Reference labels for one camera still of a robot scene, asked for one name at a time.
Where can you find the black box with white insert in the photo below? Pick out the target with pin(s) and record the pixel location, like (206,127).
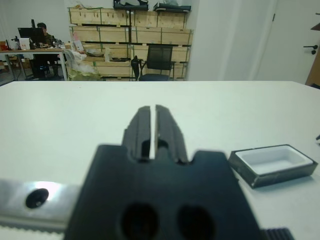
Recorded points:
(280,178)

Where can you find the white door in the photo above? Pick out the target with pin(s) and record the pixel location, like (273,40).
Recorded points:
(287,37)

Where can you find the pink carton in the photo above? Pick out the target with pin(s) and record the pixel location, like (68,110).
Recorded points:
(78,45)

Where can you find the stacked wooden crates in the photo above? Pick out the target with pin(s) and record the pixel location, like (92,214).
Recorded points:
(112,32)

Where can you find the black case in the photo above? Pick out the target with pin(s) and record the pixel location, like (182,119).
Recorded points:
(130,6)
(172,7)

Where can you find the yellow-green plastic bag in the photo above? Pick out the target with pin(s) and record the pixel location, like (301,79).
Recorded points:
(82,70)

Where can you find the white carton with red print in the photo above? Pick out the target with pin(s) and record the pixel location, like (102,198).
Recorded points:
(24,43)

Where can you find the seated person at desk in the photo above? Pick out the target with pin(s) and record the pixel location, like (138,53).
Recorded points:
(43,30)

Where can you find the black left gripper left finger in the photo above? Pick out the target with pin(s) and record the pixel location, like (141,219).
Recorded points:
(140,135)

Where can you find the wooden top office desk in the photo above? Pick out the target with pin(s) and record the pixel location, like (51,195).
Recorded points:
(37,50)

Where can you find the black mesh office chair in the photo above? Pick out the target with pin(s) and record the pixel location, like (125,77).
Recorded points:
(158,55)

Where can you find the black computer monitor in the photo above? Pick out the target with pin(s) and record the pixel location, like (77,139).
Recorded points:
(31,35)

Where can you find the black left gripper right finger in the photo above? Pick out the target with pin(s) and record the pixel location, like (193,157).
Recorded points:
(172,135)

